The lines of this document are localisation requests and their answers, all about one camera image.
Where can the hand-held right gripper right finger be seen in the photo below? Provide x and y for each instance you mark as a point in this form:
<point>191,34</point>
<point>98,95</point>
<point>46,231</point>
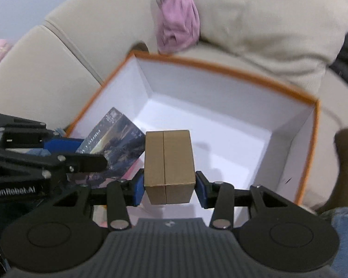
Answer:
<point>202,192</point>

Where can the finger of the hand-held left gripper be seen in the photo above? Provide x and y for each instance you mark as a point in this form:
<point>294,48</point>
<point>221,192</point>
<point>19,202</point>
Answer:
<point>87,163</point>
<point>23,139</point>

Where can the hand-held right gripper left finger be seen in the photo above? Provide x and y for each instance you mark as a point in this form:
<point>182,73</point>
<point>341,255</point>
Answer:
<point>138,189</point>

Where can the dark printed book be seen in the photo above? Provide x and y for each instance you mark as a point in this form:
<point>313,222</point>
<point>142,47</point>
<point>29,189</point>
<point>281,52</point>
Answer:
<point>116,144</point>

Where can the brown cardboard box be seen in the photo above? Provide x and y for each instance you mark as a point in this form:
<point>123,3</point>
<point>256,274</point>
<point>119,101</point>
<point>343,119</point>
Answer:
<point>168,165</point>

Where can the orange-edged white storage box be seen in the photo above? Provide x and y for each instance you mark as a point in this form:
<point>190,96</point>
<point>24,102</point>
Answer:
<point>220,115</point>

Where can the beige sofa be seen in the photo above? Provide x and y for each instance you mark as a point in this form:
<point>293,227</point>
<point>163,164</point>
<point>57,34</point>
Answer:
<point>46,78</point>

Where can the pink fluffy toy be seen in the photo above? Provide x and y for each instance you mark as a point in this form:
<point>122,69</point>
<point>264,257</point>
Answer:
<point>0,49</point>

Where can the person's blue jeans leg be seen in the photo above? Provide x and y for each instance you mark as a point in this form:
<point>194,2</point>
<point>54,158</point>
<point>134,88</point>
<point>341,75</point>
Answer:
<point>345,228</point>

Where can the pink cloth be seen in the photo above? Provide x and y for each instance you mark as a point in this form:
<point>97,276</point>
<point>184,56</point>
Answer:
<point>177,20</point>

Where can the beige cushion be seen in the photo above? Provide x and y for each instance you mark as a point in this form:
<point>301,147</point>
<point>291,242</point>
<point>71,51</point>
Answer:
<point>264,20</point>

